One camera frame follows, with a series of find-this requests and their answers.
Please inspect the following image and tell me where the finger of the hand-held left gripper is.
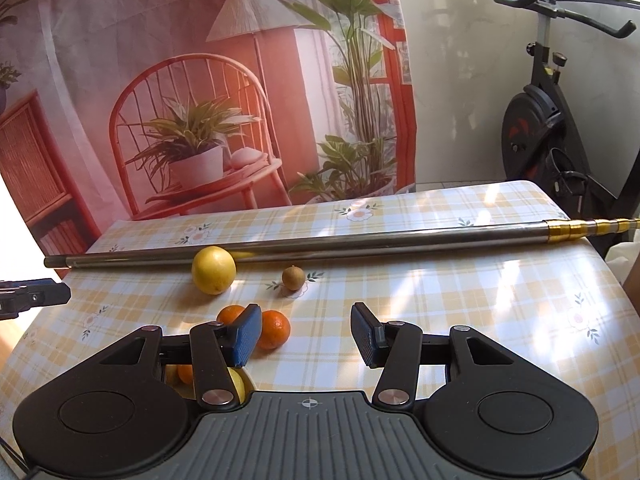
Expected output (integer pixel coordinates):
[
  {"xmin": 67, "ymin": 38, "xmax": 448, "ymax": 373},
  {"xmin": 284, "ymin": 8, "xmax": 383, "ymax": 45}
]
[{"xmin": 0, "ymin": 279, "xmax": 71, "ymax": 318}]

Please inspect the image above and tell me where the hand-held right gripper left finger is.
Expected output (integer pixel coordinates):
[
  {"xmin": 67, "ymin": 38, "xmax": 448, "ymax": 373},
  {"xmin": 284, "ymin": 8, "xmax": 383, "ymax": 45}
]
[{"xmin": 95, "ymin": 304, "xmax": 263, "ymax": 408}]

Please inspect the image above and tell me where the yellow orange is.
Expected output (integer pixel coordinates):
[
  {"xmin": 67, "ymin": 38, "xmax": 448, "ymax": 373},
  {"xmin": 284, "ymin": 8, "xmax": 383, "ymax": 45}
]
[{"xmin": 165, "ymin": 365, "xmax": 193, "ymax": 400}]

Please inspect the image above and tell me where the black exercise bike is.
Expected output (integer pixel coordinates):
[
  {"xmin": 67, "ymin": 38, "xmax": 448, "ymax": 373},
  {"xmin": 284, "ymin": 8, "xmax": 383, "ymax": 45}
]
[{"xmin": 492, "ymin": 0, "xmax": 640, "ymax": 256}]

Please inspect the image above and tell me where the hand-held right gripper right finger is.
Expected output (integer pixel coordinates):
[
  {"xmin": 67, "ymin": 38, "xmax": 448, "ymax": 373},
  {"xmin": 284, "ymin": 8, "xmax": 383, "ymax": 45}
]
[{"xmin": 350, "ymin": 302, "xmax": 521, "ymax": 407}]

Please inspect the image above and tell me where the large yellow grapefruit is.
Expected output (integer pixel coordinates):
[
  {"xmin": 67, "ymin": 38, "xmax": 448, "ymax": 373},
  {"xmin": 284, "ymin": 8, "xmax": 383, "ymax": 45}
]
[{"xmin": 191, "ymin": 245, "xmax": 237, "ymax": 295}]

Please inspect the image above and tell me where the checked floral tablecloth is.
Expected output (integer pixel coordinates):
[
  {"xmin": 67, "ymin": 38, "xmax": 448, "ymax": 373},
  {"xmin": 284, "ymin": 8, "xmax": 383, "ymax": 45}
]
[{"xmin": 0, "ymin": 180, "xmax": 640, "ymax": 480}]

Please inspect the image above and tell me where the printed backdrop cloth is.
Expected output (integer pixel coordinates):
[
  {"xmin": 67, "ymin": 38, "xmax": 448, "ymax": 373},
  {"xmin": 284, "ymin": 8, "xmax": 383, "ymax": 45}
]
[{"xmin": 0, "ymin": 0, "xmax": 418, "ymax": 261}]

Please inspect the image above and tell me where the yellow lemon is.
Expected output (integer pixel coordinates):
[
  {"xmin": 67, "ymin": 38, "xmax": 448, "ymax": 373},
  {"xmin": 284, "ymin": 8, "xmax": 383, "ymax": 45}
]
[{"xmin": 227, "ymin": 367, "xmax": 247, "ymax": 405}]

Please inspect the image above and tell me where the long metal pole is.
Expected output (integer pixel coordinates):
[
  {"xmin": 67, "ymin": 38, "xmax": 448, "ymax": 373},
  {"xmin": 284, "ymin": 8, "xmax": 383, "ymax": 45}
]
[{"xmin": 44, "ymin": 217, "xmax": 640, "ymax": 269}]

